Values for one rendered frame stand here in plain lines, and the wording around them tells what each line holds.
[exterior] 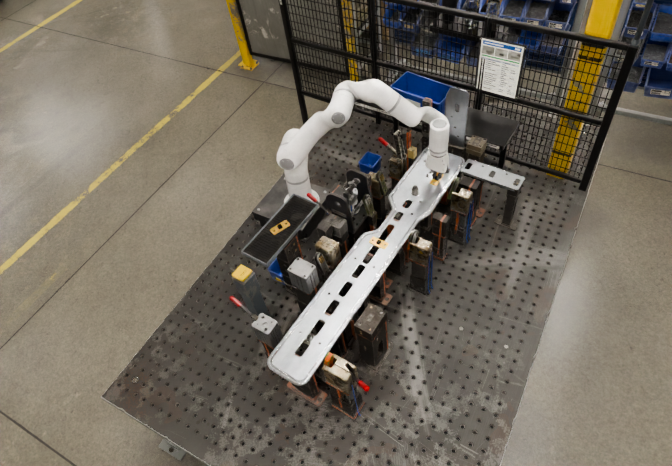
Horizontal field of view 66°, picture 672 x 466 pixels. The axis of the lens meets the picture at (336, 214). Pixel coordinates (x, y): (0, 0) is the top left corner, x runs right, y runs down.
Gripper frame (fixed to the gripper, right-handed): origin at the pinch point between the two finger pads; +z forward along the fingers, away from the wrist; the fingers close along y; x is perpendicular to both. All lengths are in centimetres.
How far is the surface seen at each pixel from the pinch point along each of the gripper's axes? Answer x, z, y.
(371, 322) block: -83, 0, 13
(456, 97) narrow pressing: 26.6, -25.9, -4.2
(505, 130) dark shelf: 44.3, 0.2, 16.2
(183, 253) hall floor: -57, 103, -165
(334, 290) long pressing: -77, 3, -9
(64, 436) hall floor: -185, 102, -133
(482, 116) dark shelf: 49.7, 0.2, 1.6
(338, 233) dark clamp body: -53, -1, -22
